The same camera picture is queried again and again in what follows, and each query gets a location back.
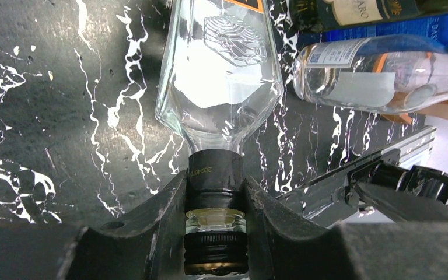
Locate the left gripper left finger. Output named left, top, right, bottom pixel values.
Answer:
left=0, top=171, right=187, bottom=279

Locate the aluminium frame rail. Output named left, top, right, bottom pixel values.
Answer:
left=277, top=125, right=437, bottom=228

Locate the clear labelled glass bottle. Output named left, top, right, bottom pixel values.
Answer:
left=293, top=34, right=448, bottom=115

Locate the dark wine bottle gold cap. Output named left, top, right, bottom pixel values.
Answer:
left=288, top=0, right=448, bottom=33

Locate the blue square glass bottle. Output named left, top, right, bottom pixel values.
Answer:
left=297, top=9, right=448, bottom=51

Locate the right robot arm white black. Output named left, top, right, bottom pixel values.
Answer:
left=349, top=161, right=448, bottom=222

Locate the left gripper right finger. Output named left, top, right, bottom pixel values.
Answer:
left=244, top=176, right=448, bottom=279

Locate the clear round glass bottle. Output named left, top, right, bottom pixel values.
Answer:
left=155, top=1, right=285, bottom=277

